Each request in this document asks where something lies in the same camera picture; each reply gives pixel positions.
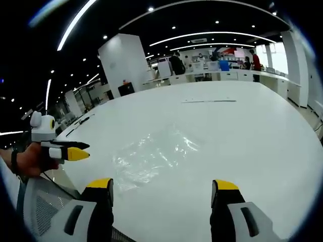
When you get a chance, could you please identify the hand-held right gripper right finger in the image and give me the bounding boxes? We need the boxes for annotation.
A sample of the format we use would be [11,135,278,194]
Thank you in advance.
[209,179,289,242]

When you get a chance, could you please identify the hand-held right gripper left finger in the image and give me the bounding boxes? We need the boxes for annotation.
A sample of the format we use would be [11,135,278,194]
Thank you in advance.
[49,177,115,242]

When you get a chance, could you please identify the pile of clear food packaging bags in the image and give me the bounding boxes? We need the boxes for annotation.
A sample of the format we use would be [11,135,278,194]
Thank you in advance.
[110,123,204,193]

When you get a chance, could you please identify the person's left hand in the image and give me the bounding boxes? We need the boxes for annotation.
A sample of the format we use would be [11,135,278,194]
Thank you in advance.
[17,142,61,177]

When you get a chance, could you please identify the black tool on table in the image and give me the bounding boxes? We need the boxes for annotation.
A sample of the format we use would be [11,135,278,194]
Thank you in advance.
[65,113,96,138]

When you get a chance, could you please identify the black cabinet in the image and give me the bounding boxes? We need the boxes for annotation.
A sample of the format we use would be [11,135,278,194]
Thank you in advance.
[118,81,136,97]

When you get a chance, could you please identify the white square pillar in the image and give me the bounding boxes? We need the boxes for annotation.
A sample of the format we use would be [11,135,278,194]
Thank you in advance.
[97,33,150,99]

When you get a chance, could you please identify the long thin metal strip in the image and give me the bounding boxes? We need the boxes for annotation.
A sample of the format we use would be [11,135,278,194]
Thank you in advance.
[181,99,237,104]

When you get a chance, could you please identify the long white counter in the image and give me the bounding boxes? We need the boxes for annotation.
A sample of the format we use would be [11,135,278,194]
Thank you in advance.
[142,69,290,100]

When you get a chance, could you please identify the black wrist strap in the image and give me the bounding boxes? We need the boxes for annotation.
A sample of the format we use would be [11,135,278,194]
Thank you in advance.
[11,148,20,176]

